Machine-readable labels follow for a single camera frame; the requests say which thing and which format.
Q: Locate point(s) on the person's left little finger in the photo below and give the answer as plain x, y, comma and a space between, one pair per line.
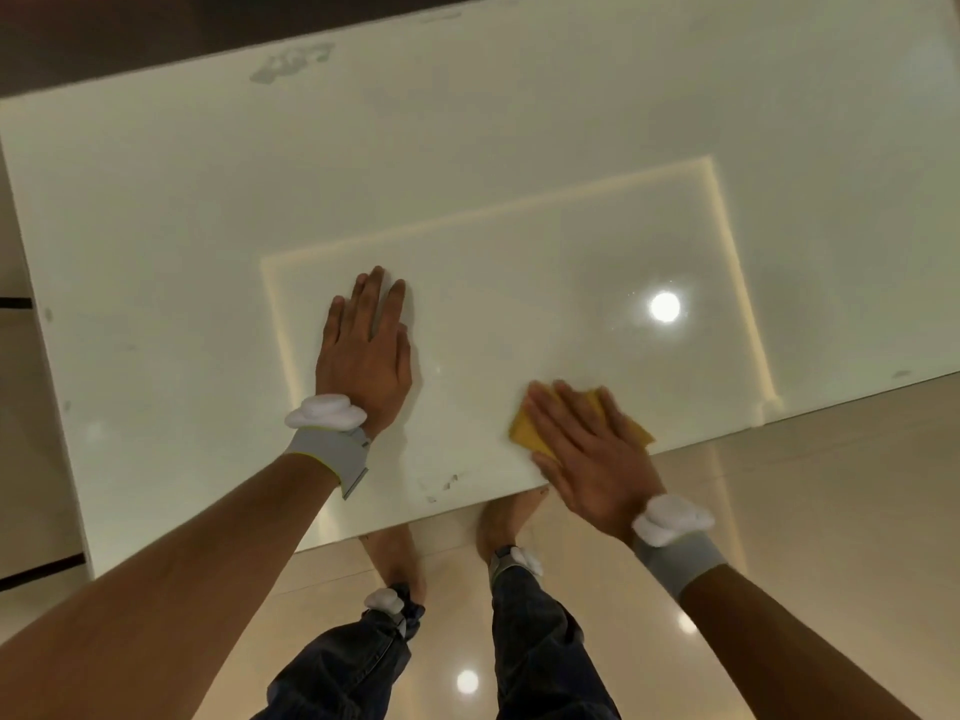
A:
335, 313

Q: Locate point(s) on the grey right wristband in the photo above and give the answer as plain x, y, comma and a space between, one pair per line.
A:
682, 562

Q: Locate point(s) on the person's left forearm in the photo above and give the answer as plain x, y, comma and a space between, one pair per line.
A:
165, 584

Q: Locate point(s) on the person's right thumb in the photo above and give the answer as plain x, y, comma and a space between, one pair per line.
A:
546, 464

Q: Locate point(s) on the white left wrist tracker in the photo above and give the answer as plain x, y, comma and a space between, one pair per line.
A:
324, 412

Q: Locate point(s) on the person's right foot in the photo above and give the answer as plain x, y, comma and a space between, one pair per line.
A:
504, 521

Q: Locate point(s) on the yellow cleaning cloth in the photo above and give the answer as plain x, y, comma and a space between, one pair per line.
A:
525, 431

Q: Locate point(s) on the person's jeans leg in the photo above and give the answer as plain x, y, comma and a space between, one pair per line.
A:
540, 652
345, 667

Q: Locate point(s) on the white right wrist tracker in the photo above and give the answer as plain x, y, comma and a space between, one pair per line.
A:
671, 517

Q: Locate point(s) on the person's right middle finger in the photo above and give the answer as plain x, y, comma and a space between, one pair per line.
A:
577, 408

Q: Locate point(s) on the person's left middle finger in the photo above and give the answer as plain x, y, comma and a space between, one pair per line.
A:
373, 296

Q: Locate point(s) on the person's right hand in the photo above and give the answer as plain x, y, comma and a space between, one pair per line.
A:
600, 472

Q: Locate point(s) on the white right ankle tracker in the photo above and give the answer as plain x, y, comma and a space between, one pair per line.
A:
525, 562

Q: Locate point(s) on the white ankle tracker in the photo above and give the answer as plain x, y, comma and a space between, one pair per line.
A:
525, 562
385, 598

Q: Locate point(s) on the person's left foot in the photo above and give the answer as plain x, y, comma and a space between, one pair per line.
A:
399, 554

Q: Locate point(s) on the person's foot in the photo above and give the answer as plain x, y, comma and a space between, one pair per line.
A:
399, 554
504, 521

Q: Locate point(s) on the person's left hand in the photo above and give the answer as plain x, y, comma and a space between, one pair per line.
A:
362, 367

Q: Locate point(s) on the person's right jeans leg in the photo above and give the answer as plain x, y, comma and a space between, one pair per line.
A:
540, 652

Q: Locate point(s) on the person's left thumb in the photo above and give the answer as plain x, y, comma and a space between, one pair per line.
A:
406, 359

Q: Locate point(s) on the white wrist tracker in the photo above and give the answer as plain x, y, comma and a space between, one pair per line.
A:
671, 517
324, 412

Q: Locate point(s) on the person's right forearm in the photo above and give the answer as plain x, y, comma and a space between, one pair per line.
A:
780, 652

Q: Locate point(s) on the grey wristband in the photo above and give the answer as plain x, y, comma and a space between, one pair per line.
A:
682, 562
337, 453

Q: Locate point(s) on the grey left wristband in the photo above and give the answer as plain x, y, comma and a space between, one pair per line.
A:
337, 453

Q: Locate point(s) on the white left ankle tracker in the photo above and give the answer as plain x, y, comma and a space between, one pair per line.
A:
385, 598

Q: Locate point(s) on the person's left jeans leg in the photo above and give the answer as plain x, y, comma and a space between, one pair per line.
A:
345, 667

